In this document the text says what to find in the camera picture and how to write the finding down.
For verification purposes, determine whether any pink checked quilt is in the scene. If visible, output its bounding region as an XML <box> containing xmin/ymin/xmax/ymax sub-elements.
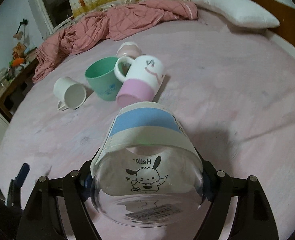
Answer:
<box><xmin>32</xmin><ymin>0</ymin><xmax>198</xmax><ymax>83</ymax></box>

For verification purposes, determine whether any orange round object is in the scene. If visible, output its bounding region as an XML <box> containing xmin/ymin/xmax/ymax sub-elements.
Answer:
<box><xmin>11</xmin><ymin>58</ymin><xmax>25</xmax><ymax>68</ymax></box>

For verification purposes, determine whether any green plastic cup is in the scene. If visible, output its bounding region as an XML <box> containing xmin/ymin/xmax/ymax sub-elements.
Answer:
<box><xmin>85</xmin><ymin>56</ymin><xmax>122</xmax><ymax>101</ymax></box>

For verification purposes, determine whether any white pink mug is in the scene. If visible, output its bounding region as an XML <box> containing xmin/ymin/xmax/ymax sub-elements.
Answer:
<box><xmin>114</xmin><ymin>55</ymin><xmax>166</xmax><ymax>108</ymax></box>

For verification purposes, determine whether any dark window white frame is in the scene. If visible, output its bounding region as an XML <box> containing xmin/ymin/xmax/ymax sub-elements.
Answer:
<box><xmin>36</xmin><ymin>0</ymin><xmax>74</xmax><ymax>34</ymax></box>

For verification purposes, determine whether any pink floral bed sheet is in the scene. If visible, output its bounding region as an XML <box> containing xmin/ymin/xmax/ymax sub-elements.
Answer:
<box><xmin>0</xmin><ymin>11</ymin><xmax>295</xmax><ymax>239</ymax></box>

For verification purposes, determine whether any glass cup blue white sleeve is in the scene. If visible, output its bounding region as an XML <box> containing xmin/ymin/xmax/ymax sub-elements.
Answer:
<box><xmin>90</xmin><ymin>102</ymin><xmax>203</xmax><ymax>228</ymax></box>

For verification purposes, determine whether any cluttered wooden desk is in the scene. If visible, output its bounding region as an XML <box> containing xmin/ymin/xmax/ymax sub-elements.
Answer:
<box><xmin>0</xmin><ymin>49</ymin><xmax>38</xmax><ymax>121</ymax></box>

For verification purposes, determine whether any pale pink cup behind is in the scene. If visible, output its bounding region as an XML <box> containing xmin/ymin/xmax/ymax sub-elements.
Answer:
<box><xmin>116</xmin><ymin>42</ymin><xmax>142</xmax><ymax>59</ymax></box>

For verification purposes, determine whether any white pillow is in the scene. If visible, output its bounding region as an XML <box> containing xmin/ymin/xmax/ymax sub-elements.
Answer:
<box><xmin>192</xmin><ymin>0</ymin><xmax>280</xmax><ymax>29</ymax></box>

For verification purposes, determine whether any wall mounted desk lamp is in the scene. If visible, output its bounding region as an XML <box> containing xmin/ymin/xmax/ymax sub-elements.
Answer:
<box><xmin>13</xmin><ymin>19</ymin><xmax>28</xmax><ymax>41</ymax></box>

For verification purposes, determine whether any small white mug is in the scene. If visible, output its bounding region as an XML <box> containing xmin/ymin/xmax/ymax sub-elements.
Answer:
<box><xmin>53</xmin><ymin>77</ymin><xmax>87</xmax><ymax>111</ymax></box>

